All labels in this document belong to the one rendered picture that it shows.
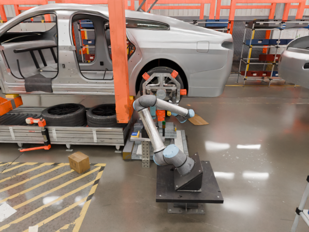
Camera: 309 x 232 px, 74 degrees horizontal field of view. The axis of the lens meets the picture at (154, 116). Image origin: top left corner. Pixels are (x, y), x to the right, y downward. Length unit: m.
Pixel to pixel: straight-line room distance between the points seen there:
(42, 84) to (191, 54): 2.32
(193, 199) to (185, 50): 1.97
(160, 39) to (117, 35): 0.71
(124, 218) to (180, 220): 0.54
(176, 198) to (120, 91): 1.46
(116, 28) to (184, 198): 1.94
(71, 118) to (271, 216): 2.81
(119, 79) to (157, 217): 1.62
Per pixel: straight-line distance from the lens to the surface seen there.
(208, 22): 6.65
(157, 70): 3.04
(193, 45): 3.08
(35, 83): 3.75
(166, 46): 3.06
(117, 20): 2.59
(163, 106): 2.13
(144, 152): 2.69
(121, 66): 2.62
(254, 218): 2.43
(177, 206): 2.30
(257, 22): 7.13
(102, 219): 2.28
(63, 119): 3.37
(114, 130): 3.01
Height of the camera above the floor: 1.68
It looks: 22 degrees down
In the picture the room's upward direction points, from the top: straight up
